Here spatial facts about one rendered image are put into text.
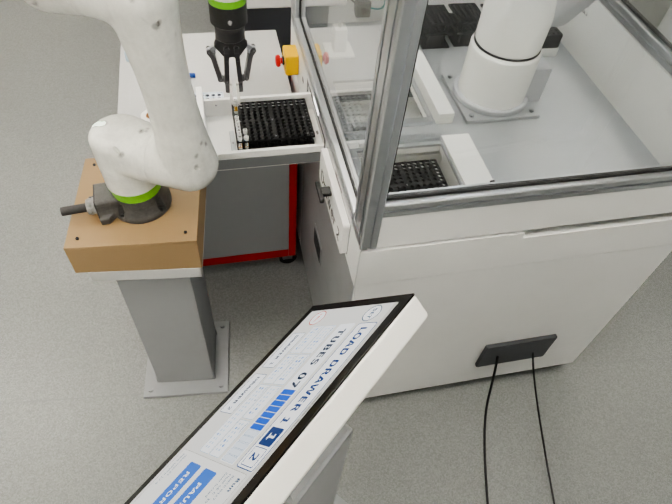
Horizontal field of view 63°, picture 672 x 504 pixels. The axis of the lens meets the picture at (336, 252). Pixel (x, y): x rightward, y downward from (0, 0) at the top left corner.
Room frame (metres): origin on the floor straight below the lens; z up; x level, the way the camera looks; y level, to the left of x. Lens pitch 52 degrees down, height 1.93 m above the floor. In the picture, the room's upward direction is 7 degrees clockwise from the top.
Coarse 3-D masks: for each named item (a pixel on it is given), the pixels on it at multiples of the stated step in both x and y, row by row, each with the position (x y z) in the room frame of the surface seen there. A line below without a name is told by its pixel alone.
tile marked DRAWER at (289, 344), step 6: (294, 336) 0.52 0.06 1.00; (300, 336) 0.52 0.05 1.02; (288, 342) 0.51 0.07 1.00; (294, 342) 0.50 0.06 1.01; (282, 348) 0.50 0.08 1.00; (288, 348) 0.49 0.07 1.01; (276, 354) 0.48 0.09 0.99; (282, 354) 0.48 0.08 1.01; (270, 360) 0.47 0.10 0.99; (276, 360) 0.46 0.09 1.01; (264, 366) 0.46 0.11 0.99; (270, 366) 0.45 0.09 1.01
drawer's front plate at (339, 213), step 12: (324, 156) 1.12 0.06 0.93; (324, 168) 1.10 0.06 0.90; (324, 180) 1.09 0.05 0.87; (336, 180) 1.03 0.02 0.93; (336, 192) 0.99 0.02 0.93; (336, 204) 0.95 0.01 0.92; (336, 216) 0.94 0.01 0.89; (336, 228) 0.93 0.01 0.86; (348, 228) 0.88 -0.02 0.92; (336, 240) 0.92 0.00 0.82
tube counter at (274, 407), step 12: (300, 372) 0.40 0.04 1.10; (312, 372) 0.39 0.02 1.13; (288, 384) 0.38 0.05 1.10; (300, 384) 0.37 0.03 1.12; (276, 396) 0.36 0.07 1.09; (288, 396) 0.35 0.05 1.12; (276, 408) 0.33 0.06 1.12; (264, 420) 0.31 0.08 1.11; (252, 432) 0.29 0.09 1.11; (240, 444) 0.27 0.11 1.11; (228, 456) 0.25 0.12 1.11
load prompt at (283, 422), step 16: (352, 336) 0.45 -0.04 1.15; (336, 352) 0.42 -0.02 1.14; (352, 352) 0.41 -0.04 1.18; (320, 368) 0.39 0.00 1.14; (336, 368) 0.38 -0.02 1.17; (320, 384) 0.35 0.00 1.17; (304, 400) 0.33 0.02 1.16; (288, 416) 0.30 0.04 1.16; (272, 432) 0.28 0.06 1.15; (256, 448) 0.26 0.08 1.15; (240, 464) 0.23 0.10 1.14; (256, 464) 0.23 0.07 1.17
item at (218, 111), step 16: (240, 96) 1.38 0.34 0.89; (256, 96) 1.39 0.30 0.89; (272, 96) 1.40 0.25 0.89; (288, 96) 1.41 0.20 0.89; (304, 96) 1.43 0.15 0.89; (208, 112) 1.34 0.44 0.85; (224, 112) 1.35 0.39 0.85; (208, 128) 1.28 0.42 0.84; (224, 128) 1.29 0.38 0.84; (320, 128) 1.32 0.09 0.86; (224, 144) 1.22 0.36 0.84; (320, 144) 1.20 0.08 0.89; (224, 160) 1.12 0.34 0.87; (240, 160) 1.13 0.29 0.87; (256, 160) 1.14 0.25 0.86; (272, 160) 1.16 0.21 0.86; (288, 160) 1.17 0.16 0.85; (304, 160) 1.18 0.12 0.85
